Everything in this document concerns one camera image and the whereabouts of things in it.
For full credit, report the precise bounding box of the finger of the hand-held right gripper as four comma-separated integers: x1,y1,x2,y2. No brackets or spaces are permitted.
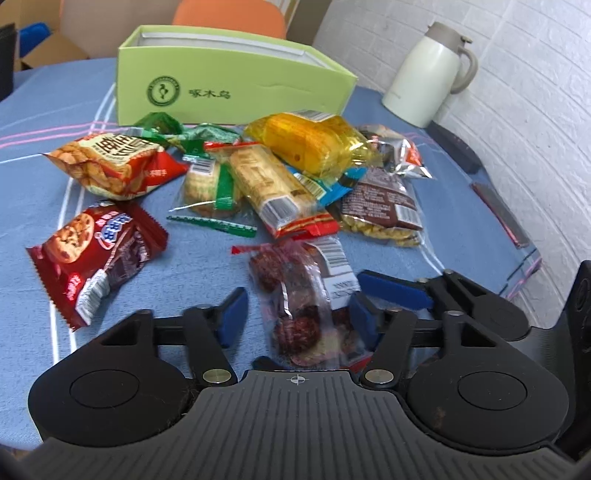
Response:
358,270,490,315

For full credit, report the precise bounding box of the clear green-label cracker packet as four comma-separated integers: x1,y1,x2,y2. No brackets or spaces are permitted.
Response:
167,156,258,239

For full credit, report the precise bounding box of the brown cardboard box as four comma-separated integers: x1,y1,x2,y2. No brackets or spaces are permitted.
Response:
0,0,185,73

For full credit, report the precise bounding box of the red chocolate cookie packet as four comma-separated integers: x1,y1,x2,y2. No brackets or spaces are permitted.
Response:
25,200,170,331

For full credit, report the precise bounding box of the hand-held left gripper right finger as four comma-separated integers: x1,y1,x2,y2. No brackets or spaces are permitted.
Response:
349,295,504,389

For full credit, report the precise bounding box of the light green cardboard box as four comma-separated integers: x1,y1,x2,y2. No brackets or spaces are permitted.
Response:
115,25,358,127

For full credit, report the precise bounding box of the brown-label peanut packet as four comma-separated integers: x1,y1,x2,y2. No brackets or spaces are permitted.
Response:
327,167,426,250

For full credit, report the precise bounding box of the long red-trim cracker packet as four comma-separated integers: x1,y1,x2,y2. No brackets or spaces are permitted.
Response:
203,141,341,241

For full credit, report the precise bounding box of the orange chair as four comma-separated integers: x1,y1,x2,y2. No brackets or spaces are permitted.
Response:
172,0,288,40

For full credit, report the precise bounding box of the orange peanut snack packet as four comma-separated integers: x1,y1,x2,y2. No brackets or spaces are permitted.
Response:
43,131,191,202

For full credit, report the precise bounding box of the yellow cake packet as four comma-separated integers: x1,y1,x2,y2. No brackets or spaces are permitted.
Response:
242,110,384,182

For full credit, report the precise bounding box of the blue bag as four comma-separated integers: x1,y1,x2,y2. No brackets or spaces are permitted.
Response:
18,21,63,43

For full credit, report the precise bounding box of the green twisted snack packet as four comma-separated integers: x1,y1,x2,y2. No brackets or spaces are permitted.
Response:
168,123,244,156

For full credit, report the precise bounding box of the silver foil snack packet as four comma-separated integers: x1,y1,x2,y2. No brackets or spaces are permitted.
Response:
355,124,435,182

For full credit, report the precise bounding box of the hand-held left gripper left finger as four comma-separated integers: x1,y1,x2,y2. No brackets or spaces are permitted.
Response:
99,287,249,387

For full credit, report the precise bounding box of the blue snack packet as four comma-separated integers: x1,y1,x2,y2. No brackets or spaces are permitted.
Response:
286,165,370,207

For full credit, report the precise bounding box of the clear red dates packet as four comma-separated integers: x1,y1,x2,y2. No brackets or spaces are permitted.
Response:
231,237,376,370

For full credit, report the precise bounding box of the black object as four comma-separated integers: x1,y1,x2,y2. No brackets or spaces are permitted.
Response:
0,23,18,101

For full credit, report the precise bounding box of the white thermal jug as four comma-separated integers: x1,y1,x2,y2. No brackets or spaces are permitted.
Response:
381,21,479,129

